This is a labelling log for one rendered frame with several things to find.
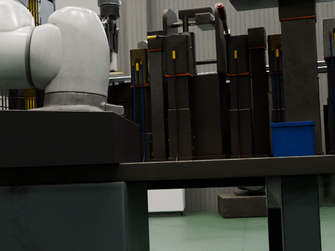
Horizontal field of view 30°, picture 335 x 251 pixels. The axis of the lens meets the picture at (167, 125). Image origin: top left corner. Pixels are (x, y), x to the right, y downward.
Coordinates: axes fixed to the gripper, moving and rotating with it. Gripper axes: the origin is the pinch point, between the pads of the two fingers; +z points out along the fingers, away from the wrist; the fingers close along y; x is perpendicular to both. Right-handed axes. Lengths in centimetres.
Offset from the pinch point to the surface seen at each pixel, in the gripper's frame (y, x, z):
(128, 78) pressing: -10.4, -10.1, 8.1
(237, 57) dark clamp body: -25, -51, 7
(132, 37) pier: 641, 214, -151
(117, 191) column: -84, -33, 44
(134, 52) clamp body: -22.9, -17.1, 1.8
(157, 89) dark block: -24.5, -24.6, 14.7
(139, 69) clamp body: -22.9, -18.4, 7.4
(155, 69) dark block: -24.5, -24.4, 8.2
